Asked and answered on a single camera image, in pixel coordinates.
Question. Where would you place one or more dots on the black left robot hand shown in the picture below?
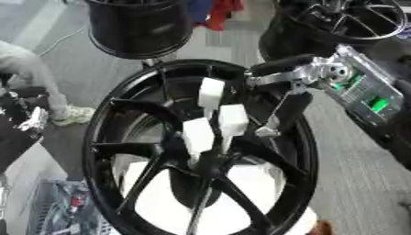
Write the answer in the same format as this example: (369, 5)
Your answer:
(16, 137)

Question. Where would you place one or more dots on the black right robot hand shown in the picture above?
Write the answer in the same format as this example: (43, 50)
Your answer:
(291, 105)

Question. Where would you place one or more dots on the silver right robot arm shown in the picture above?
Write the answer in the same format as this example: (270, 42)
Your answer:
(369, 88)

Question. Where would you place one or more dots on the white pin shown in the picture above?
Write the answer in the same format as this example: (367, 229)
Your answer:
(197, 134)
(211, 91)
(233, 119)

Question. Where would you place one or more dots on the black spoked wheel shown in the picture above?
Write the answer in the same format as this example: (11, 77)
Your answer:
(134, 107)
(299, 30)

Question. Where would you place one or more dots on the black wheel rim barrel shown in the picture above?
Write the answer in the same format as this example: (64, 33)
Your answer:
(139, 27)

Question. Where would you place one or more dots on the white box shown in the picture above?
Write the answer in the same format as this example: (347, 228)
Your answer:
(24, 183)

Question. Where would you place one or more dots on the red and blue clothing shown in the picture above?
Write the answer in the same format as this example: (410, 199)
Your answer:
(220, 13)

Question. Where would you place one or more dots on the white stand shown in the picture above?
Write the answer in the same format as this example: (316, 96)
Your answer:
(171, 208)

